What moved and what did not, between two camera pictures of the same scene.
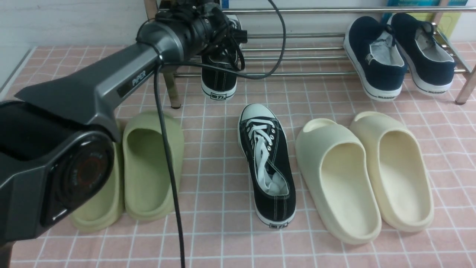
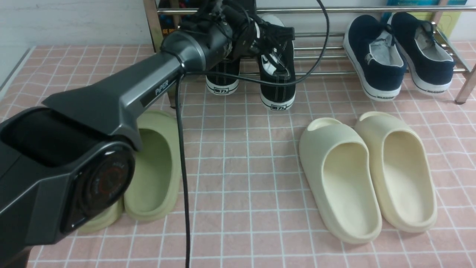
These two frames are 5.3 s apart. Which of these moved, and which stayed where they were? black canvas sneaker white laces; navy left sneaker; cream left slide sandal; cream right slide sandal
Moved: black canvas sneaker white laces
Stayed: navy left sneaker; cream left slide sandal; cream right slide sandal
